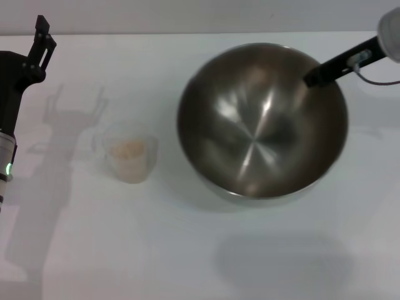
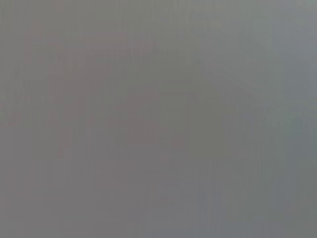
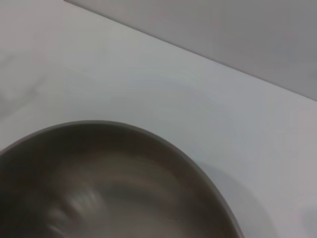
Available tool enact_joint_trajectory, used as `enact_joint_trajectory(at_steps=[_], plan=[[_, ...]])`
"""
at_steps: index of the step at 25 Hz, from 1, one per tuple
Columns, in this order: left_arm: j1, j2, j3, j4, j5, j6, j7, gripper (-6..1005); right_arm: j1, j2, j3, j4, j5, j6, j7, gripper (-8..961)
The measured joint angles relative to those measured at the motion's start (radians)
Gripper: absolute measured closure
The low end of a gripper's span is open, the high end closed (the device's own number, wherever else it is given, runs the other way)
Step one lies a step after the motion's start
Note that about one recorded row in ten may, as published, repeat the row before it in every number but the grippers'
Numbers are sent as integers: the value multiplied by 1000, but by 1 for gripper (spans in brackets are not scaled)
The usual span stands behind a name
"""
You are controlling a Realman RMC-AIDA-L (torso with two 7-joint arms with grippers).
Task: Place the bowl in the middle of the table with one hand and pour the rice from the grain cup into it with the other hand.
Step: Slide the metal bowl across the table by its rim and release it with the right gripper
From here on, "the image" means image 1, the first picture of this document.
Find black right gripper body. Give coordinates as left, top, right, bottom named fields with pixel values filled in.
left=317, top=35, right=388, bottom=86

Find stainless steel mixing bowl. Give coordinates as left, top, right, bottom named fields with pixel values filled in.
left=176, top=42, right=349, bottom=206

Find clear plastic measuring cup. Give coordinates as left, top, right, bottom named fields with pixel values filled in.
left=91, top=123, right=159, bottom=185

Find grey right gripper cable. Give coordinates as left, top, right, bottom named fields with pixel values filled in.
left=346, top=49, right=400, bottom=86

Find white rice grains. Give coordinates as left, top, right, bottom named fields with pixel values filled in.
left=109, top=140, right=148, bottom=183

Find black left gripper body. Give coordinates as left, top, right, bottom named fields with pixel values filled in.
left=0, top=49, right=46, bottom=137

